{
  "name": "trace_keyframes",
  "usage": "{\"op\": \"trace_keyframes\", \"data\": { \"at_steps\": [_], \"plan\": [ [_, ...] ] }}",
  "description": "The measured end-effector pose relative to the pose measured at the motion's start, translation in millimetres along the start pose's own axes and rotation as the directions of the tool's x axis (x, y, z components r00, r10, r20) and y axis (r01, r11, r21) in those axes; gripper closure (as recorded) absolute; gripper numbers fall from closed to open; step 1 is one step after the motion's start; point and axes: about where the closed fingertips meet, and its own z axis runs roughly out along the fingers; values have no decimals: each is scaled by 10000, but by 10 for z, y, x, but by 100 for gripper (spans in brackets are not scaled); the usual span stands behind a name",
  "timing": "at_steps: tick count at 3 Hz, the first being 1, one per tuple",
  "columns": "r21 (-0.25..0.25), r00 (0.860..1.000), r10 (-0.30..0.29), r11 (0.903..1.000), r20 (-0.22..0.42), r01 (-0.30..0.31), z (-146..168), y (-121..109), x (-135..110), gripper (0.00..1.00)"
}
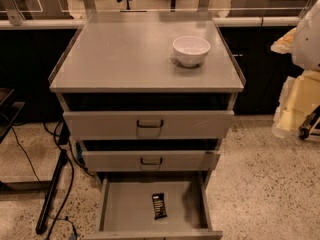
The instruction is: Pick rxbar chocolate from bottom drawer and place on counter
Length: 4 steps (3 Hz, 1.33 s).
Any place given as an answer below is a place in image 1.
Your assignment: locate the black rxbar chocolate bar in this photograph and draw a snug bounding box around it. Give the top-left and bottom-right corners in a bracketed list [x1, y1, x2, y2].
[152, 193, 167, 220]

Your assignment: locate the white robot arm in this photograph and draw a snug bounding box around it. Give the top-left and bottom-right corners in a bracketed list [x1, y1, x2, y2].
[271, 0, 320, 138]

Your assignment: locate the grey drawer cabinet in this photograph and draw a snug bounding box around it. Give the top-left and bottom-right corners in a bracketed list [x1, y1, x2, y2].
[48, 10, 247, 240]

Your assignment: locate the top grey drawer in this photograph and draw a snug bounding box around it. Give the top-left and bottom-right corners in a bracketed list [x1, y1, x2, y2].
[63, 110, 234, 140]

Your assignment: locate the grey drawer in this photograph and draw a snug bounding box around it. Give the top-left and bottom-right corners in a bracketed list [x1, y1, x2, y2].
[82, 151, 220, 172]
[63, 110, 234, 140]
[83, 174, 223, 240]

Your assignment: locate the bottom grey drawer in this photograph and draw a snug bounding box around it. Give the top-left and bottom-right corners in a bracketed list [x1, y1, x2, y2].
[83, 174, 223, 240]

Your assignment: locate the middle grey drawer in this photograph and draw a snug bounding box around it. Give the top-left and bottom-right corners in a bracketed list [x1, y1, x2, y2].
[82, 151, 220, 172]

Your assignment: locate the black caster wheel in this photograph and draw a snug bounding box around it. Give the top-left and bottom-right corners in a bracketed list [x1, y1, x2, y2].
[299, 128, 310, 140]

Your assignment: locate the white ceramic bowl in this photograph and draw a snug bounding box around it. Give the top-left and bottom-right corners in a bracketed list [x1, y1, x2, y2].
[172, 36, 211, 67]

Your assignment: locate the black table leg bar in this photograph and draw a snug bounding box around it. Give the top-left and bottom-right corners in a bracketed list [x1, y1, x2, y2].
[36, 149, 67, 235]

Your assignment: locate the dark side table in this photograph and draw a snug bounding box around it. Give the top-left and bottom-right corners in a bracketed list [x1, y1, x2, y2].
[0, 88, 25, 143]

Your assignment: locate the white horizontal rail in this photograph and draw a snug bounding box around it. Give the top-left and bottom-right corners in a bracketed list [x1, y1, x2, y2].
[0, 17, 300, 30]

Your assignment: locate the black floor cable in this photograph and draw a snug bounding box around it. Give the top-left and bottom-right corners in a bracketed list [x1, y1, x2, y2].
[9, 120, 96, 240]

